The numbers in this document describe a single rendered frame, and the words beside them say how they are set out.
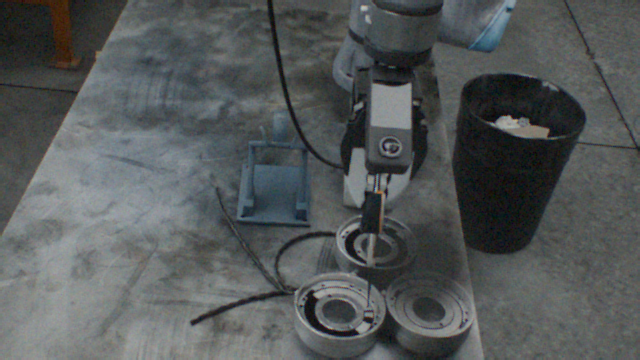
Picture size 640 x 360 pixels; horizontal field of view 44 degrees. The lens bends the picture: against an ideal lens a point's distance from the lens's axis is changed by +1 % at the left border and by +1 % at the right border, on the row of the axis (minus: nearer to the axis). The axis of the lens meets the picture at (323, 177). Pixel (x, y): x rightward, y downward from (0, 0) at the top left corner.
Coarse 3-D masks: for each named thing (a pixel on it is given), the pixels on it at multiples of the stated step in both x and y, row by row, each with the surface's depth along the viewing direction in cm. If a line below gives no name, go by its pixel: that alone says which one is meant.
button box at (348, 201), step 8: (344, 176) 116; (368, 176) 111; (384, 176) 111; (344, 184) 114; (368, 184) 110; (384, 184) 110; (344, 192) 112; (344, 200) 112; (352, 200) 112; (392, 208) 112
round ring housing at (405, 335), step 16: (416, 272) 97; (432, 272) 97; (400, 288) 96; (448, 288) 97; (464, 288) 96; (416, 304) 96; (432, 304) 96; (448, 304) 95; (464, 304) 95; (416, 320) 92; (448, 320) 93; (464, 320) 93; (400, 336) 91; (416, 336) 90; (432, 336) 89; (448, 336) 89; (464, 336) 91; (416, 352) 92; (432, 352) 91; (448, 352) 92
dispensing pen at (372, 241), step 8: (376, 176) 92; (376, 184) 92; (368, 192) 91; (376, 192) 91; (368, 200) 90; (376, 200) 90; (368, 208) 90; (376, 208) 90; (368, 216) 90; (376, 216) 90; (360, 224) 94; (368, 224) 90; (376, 224) 90; (368, 232) 90; (376, 232) 91; (368, 240) 92; (376, 240) 92; (368, 248) 92; (376, 248) 92; (368, 256) 92; (376, 256) 92; (368, 264) 92; (368, 272) 93; (368, 280) 93; (368, 288) 93; (368, 296) 93; (368, 304) 93
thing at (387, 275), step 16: (352, 224) 105; (384, 224) 105; (400, 224) 104; (336, 240) 100; (384, 240) 103; (416, 240) 102; (336, 256) 101; (384, 256) 100; (384, 272) 97; (400, 272) 98
